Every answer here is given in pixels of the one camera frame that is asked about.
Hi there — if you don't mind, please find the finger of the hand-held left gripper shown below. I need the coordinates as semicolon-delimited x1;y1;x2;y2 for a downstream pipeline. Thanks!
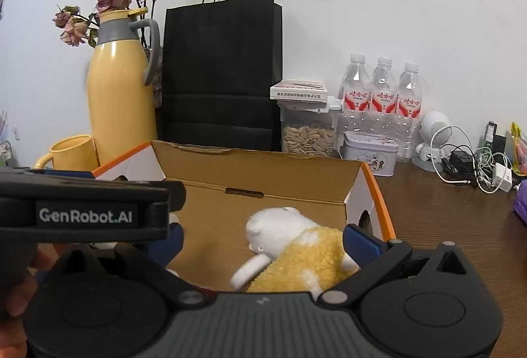
0;166;97;180

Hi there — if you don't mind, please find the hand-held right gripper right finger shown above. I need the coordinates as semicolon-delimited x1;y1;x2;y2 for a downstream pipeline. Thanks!
318;224;471;308

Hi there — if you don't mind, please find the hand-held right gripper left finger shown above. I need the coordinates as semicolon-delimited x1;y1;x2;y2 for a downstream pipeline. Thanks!
58;224;208;308

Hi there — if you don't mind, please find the yellow and white plush sheep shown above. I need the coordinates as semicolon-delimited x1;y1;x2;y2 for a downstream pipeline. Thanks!
230;207;361;299

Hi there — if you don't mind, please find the red cardboard box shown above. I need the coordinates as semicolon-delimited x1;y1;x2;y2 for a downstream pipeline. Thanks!
91;140;397;293

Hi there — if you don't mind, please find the person's left hand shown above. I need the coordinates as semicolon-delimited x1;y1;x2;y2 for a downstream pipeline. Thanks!
0;245;47;358

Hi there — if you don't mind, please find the yellow mug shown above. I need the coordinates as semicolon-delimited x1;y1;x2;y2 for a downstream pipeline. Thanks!
34;134;99;170

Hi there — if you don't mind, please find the printed tin box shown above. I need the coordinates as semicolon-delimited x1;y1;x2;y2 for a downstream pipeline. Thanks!
342;131;399;178

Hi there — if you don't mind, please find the yellow thermos jug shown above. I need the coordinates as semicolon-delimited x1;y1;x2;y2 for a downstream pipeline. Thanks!
86;7;161;168

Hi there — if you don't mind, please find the clear container of seeds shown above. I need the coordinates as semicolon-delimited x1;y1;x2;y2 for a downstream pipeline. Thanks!
280;96;344;158

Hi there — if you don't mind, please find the small white desk fan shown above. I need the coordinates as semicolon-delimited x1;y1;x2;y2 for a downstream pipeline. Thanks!
412;110;453;173

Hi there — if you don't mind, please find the clear water bottle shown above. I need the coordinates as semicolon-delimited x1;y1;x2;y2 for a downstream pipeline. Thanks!
394;62;426;164
368;57;399;136
338;52;373;136

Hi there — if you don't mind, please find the white charger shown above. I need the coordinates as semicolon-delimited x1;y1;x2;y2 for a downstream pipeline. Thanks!
492;163;513;192

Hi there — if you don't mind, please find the purple plastic bag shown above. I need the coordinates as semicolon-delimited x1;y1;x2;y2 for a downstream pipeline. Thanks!
513;181;527;225

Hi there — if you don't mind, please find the white flat box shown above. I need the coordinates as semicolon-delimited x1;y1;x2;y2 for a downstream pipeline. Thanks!
270;80;330;101

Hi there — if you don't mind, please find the black small device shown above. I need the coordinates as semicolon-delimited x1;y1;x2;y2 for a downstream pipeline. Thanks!
484;121;510;166

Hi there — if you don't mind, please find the black paper bag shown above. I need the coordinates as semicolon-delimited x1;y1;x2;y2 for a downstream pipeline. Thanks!
158;0;284;153

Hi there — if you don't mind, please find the yellow snack packet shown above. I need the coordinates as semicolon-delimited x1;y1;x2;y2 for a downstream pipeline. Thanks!
511;123;527;178

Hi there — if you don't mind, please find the black cable bundle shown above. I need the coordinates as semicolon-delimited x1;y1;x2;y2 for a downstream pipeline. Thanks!
441;146;480;188

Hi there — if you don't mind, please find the pile of chargers and cables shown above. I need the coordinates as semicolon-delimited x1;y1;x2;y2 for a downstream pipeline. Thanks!
430;125;514;195

